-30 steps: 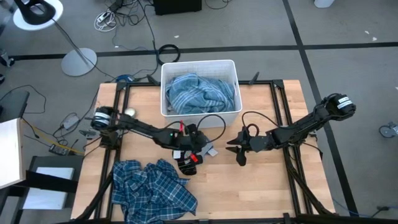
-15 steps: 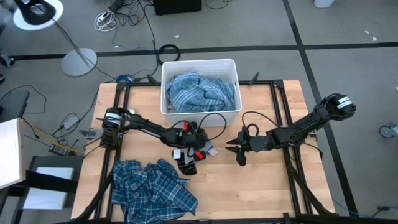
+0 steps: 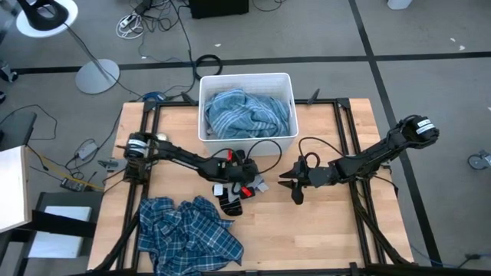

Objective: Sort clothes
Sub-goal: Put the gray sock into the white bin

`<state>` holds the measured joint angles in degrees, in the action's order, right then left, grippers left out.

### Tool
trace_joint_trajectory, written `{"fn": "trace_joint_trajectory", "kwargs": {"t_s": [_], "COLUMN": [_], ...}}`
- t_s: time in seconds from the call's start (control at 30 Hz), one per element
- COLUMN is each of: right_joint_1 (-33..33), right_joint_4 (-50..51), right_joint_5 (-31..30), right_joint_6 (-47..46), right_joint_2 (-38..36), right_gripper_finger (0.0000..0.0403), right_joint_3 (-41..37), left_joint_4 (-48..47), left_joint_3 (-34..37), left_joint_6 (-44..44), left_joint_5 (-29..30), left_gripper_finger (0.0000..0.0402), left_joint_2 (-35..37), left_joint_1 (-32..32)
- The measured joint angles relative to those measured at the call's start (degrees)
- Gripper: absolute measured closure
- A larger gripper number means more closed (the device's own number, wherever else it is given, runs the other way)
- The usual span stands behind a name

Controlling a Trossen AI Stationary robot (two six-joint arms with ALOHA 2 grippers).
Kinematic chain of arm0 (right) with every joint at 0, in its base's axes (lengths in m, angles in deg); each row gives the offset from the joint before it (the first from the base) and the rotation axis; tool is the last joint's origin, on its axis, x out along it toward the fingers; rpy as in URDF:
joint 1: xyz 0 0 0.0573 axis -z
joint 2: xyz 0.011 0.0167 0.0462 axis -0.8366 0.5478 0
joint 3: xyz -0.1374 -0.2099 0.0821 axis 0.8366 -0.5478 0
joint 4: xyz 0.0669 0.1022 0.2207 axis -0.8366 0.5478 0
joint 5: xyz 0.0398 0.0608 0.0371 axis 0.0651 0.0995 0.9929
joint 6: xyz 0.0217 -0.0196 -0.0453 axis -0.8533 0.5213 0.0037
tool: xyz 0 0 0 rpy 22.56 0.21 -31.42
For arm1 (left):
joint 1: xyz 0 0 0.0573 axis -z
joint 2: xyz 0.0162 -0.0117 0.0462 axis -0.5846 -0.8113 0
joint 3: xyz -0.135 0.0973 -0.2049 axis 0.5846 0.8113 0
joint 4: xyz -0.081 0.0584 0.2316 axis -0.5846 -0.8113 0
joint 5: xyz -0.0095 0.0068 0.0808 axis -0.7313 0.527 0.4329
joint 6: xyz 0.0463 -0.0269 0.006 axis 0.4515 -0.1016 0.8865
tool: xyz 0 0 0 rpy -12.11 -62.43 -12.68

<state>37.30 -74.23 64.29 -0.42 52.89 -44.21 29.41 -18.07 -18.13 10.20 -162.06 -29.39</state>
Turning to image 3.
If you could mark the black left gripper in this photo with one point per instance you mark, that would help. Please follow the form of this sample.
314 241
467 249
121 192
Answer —
241 170

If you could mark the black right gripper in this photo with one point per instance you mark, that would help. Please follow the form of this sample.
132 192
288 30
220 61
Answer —
318 174

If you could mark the black striped sock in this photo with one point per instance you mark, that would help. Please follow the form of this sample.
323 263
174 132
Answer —
232 207

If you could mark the light blue woven plaid cloth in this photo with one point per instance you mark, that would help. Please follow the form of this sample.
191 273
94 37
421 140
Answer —
245 115

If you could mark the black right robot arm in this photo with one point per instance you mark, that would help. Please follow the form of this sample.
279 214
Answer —
383 151

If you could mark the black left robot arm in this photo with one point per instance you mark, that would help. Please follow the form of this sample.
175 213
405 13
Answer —
180 155

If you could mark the white sock tag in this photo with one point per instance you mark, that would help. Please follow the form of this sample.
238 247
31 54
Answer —
218 190

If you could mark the grey sock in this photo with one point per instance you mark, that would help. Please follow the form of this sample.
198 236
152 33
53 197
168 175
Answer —
261 185

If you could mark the dark blue plaid shirt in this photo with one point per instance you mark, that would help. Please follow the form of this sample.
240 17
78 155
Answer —
184 234

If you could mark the black table clamp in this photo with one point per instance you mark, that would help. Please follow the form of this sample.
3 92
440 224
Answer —
188 99
314 96

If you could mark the white plastic bin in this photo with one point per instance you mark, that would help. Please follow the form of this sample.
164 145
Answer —
249 82

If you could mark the grey power adapter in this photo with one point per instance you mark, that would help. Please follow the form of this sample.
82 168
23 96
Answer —
86 150

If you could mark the small black electronic device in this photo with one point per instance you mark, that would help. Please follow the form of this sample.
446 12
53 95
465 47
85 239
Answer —
73 185

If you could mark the floor stand with round base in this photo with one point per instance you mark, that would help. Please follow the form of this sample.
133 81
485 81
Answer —
97 76

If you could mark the dark shelf with white sheet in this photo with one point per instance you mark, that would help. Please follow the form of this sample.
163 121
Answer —
61 230

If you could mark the black box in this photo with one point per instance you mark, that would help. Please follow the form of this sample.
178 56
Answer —
218 7

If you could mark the grey caster wheel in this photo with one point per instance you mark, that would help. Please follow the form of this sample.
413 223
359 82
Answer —
477 161

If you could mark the white container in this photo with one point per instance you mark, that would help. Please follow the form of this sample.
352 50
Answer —
399 4

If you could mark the white board with wooden edge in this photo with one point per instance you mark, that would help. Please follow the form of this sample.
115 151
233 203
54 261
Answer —
11 188

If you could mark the black flat panel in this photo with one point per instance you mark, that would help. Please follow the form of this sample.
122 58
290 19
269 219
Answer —
15 130

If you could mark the black curved object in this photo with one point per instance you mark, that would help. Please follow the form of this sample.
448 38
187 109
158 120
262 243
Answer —
44 17

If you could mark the black aluminium table frame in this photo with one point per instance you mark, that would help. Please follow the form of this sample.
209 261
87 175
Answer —
341 126

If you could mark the grey metal bracket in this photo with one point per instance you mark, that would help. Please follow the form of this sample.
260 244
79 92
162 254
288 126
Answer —
109 164

